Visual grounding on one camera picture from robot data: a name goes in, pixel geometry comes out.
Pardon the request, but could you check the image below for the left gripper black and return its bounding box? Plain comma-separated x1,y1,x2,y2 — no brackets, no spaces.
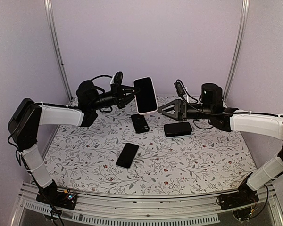
90,83,142,111

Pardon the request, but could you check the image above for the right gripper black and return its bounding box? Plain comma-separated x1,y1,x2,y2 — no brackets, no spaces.
158,99,214,122

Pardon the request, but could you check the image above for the black phone case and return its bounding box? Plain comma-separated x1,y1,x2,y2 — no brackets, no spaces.
131,114,150,134

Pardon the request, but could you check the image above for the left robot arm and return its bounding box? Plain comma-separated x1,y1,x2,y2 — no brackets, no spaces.
8,77,140,204

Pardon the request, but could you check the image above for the phone in black case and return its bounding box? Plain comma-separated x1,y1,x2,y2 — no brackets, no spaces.
163,121,192,137

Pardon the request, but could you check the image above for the floral table mat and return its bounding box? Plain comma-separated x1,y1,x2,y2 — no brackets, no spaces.
44,102,256,195

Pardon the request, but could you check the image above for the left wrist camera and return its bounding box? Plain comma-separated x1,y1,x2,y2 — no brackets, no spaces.
110,71,123,86

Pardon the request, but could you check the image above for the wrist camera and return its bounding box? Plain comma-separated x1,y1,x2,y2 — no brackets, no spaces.
174,80,186,100
110,71,123,86

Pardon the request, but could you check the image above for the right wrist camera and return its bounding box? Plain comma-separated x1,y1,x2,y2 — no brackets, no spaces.
174,80,186,100

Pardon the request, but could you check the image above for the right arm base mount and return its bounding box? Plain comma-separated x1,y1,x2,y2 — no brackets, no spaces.
216,191,259,210

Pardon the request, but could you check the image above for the aluminium frame post left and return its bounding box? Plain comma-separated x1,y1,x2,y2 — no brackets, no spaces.
44,0,73,101

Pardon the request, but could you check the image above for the aluminium frame post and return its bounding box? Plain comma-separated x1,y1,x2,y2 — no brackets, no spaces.
223,0,250,102
44,0,73,101

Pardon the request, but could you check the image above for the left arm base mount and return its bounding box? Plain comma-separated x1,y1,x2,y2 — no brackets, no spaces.
36,188,77,210

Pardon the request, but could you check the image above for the aluminium frame post right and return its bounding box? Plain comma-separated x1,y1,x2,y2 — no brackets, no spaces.
223,0,250,102

